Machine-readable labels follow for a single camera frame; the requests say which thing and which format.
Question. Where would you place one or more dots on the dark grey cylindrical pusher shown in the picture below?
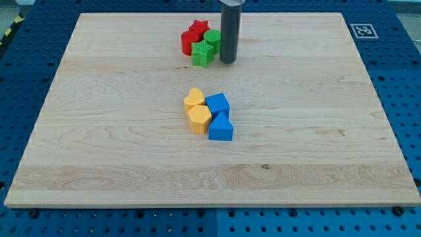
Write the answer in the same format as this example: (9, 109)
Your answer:
(229, 31)

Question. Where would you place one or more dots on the green cylinder block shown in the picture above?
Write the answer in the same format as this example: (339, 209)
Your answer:
(213, 37)

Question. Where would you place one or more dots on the green star block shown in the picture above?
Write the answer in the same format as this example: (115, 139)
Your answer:
(202, 53)

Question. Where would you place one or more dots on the light wooden board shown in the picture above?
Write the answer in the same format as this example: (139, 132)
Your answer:
(309, 129)

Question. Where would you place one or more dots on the red star block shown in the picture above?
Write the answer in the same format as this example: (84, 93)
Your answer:
(199, 27)

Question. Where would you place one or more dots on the red cylinder block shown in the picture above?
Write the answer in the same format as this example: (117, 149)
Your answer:
(187, 38)

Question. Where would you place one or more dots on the blue cube block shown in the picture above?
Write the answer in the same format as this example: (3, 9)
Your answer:
(218, 103)

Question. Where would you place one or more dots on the yellow heart block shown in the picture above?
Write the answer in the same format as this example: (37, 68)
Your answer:
(195, 97)

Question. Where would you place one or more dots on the yellow hexagon block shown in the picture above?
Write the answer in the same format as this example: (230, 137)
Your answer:
(199, 119)

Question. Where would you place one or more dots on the blue triangle block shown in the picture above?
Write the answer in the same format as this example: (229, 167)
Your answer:
(221, 128)

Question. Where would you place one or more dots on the white fiducial marker tag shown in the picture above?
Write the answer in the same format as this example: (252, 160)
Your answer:
(364, 31)

